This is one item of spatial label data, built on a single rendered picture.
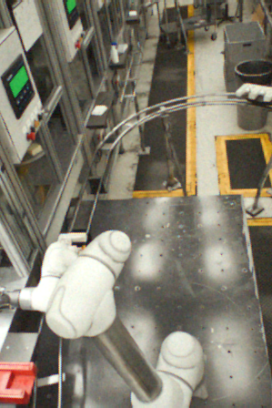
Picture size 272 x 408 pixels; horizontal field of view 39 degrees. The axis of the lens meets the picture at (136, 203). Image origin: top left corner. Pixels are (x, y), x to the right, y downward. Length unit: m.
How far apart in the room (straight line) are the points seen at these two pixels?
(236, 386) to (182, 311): 0.40
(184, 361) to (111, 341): 0.41
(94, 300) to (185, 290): 0.99
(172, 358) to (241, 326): 0.48
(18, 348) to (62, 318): 0.71
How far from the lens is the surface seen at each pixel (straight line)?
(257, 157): 3.92
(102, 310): 1.07
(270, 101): 3.10
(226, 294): 1.96
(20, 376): 1.64
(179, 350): 1.50
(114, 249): 1.08
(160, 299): 1.95
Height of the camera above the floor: 2.28
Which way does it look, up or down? 41 degrees down
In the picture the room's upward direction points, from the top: 11 degrees counter-clockwise
